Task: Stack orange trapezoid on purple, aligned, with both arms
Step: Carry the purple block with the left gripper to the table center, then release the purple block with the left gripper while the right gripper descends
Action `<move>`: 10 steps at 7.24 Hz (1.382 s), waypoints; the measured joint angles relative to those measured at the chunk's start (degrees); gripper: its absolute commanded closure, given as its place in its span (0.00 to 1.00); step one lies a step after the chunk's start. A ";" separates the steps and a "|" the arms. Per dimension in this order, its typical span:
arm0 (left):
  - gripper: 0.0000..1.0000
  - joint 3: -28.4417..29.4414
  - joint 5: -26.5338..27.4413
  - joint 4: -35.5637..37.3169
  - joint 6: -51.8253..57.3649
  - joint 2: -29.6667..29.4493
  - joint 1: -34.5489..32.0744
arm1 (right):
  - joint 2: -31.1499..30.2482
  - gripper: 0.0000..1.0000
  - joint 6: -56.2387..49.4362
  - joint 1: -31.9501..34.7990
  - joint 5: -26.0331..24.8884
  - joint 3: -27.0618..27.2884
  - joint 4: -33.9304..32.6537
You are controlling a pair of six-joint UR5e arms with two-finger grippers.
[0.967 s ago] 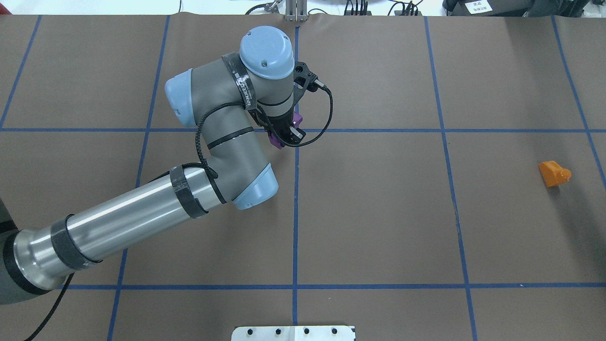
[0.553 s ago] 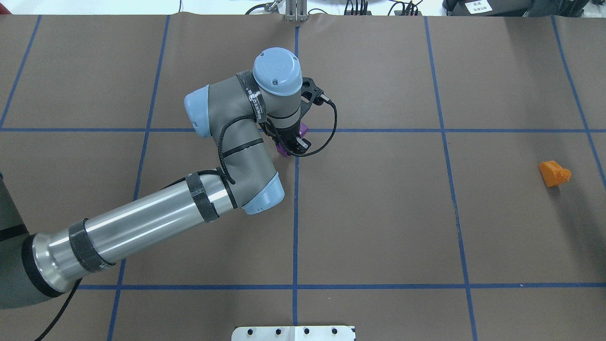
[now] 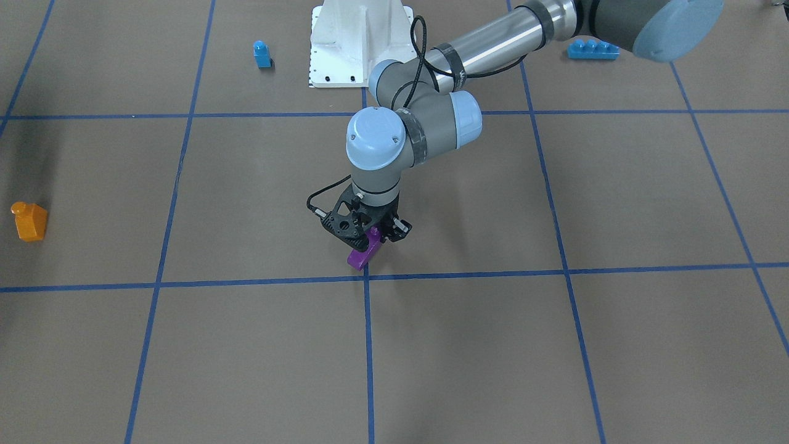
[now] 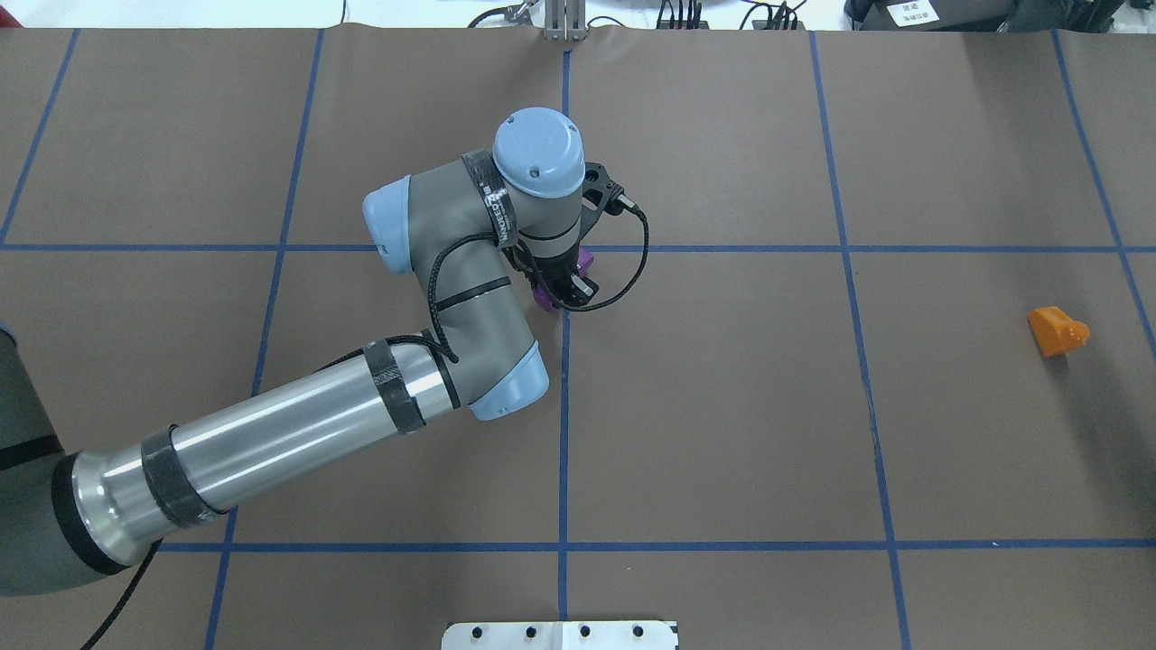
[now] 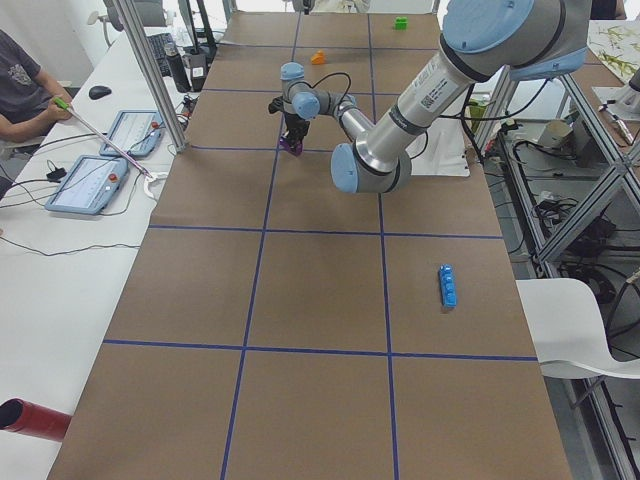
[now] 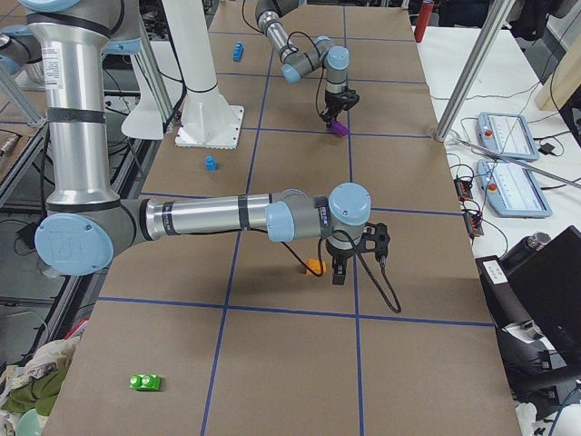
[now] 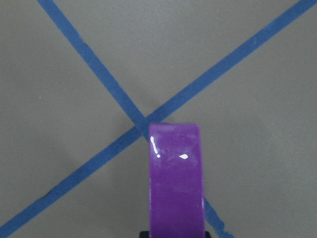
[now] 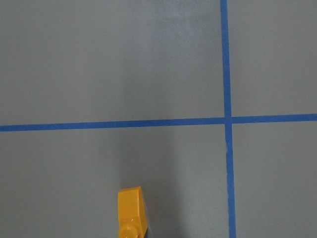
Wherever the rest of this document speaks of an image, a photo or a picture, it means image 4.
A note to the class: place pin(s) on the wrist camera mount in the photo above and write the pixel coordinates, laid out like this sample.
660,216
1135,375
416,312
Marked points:
601,195

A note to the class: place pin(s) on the brown paper table mat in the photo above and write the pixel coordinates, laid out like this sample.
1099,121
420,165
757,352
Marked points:
819,421

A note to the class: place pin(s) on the orange trapezoid block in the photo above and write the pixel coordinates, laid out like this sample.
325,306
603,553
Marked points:
1056,333

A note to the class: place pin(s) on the purple trapezoid block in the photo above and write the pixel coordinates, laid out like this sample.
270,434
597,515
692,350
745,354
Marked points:
583,264

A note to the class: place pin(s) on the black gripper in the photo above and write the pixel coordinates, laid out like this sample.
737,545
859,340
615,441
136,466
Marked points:
553,269

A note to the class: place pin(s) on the black printer device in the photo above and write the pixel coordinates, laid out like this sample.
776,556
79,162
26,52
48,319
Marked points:
981,16

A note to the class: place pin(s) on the white pedestal column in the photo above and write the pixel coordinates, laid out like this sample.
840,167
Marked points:
589,634

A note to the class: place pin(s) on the aluminium frame post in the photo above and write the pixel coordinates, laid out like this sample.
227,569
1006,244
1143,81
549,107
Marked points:
565,20

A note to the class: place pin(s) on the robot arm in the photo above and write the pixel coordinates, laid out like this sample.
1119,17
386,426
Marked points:
70,519

